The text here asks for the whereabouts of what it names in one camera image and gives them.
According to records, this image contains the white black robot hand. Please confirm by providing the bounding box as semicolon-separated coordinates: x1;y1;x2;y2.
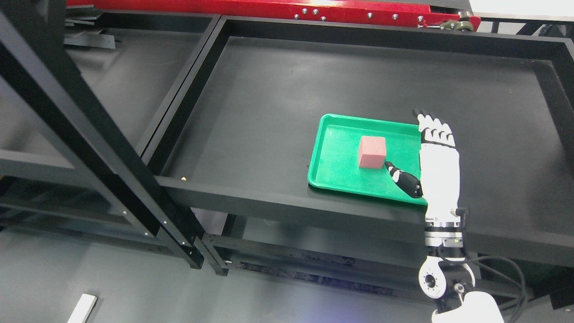
385;112;461;226

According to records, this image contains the pink block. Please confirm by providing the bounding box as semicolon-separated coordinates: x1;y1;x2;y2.
359;136;386;169

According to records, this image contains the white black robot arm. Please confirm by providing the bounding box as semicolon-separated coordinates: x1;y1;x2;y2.
417;209;504;323

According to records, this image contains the green tray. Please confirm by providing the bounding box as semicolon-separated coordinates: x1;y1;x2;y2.
307;113;427;205

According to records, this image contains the black metal shelf right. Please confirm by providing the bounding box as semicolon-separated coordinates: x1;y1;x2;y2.
141;16;574;310

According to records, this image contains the black metal shelf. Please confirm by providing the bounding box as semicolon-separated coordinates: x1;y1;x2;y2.
141;16;574;310
1;0;227;275

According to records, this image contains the black metal shelf left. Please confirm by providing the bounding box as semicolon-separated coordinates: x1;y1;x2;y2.
1;0;227;275

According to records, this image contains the red metal beam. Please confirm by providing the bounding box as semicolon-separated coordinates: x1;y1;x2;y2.
66;0;482;31

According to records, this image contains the white table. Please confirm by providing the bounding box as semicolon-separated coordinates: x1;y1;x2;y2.
67;293;98;323

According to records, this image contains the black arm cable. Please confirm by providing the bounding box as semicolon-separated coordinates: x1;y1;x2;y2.
462;256;526;323

